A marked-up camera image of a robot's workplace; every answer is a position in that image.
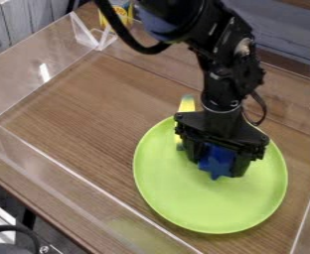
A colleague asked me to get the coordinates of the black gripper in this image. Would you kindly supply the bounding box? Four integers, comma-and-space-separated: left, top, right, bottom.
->
173, 107, 268, 178

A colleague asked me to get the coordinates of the blue star-shaped block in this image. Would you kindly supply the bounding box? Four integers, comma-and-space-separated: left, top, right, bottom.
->
197, 144, 235, 181

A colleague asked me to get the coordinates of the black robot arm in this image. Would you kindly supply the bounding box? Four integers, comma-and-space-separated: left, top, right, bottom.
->
93, 0, 268, 179

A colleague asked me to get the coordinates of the green round plate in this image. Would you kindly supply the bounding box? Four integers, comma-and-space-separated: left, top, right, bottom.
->
132, 118, 288, 234

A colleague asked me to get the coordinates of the yellow toy banana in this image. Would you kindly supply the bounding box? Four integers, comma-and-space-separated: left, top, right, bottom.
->
175, 94, 196, 151

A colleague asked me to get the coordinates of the yellow labelled tin can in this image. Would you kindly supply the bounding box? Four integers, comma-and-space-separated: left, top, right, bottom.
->
108, 0, 133, 28

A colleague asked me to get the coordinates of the clear acrylic enclosure wall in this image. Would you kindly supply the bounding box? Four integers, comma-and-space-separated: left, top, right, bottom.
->
0, 9, 310, 254

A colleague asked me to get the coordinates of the clear acrylic corner bracket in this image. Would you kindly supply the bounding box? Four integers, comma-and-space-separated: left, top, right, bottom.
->
69, 12, 117, 52

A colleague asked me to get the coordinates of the black cable lower left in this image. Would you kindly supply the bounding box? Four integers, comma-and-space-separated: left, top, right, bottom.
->
0, 224, 42, 254

